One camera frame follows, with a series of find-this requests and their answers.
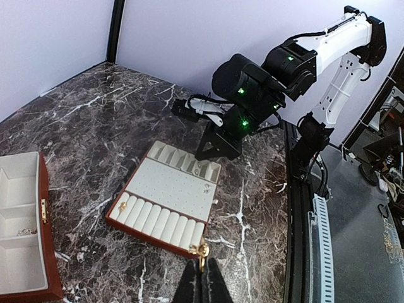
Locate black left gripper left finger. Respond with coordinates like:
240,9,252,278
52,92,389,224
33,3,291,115
172,259,202,303

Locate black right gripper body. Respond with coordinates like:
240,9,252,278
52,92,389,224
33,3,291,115
195,107,256,160

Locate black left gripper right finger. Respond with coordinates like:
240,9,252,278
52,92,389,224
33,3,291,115
203,258,233,303

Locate red jewelry tray insert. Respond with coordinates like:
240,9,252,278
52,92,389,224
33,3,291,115
106,141,222,258

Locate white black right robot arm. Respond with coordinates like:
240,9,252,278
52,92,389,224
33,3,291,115
195,6,387,166

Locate red open jewelry box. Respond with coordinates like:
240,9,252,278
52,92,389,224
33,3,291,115
1,151,63,302

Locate silver stud earrings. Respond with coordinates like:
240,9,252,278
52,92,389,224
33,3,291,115
203,183,211,194

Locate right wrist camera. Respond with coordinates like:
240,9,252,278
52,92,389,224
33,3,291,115
171,94,230,127

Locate black front table rail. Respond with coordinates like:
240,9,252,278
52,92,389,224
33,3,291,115
283,121,313,302

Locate white slotted cable duct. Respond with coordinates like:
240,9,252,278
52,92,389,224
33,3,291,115
308,194,335,302

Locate black left frame post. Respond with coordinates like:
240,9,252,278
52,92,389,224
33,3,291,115
106,0,126,63

